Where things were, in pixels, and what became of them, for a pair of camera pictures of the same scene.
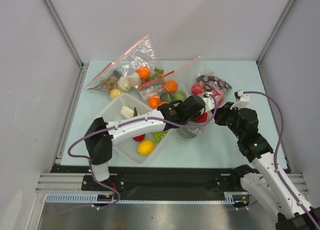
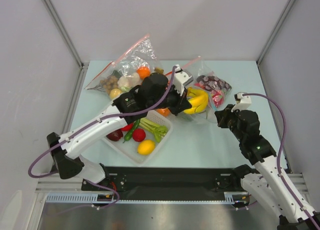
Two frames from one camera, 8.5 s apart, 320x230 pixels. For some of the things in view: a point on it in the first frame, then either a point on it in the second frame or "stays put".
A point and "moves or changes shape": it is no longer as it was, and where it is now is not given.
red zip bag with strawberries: (196, 79) stays put
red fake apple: (201, 118) moves or changes shape
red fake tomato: (139, 138) stays put
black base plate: (158, 180) stays put
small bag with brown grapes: (107, 79) stays put
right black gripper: (222, 115) stays put
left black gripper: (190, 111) → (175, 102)
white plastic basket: (139, 149) stays put
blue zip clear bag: (196, 126) moves or changes shape
